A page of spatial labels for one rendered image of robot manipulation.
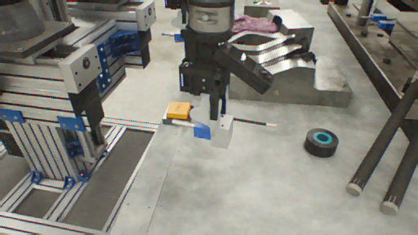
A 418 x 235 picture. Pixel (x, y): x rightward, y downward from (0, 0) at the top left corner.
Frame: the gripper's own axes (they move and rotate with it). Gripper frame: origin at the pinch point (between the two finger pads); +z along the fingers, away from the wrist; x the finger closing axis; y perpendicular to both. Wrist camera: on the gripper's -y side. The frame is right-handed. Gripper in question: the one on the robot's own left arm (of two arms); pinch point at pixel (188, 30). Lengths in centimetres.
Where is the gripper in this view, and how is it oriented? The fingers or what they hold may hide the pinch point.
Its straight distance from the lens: 108.0
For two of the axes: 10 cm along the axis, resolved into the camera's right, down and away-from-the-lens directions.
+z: 0.0, 8.0, 6.0
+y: -9.8, -1.3, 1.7
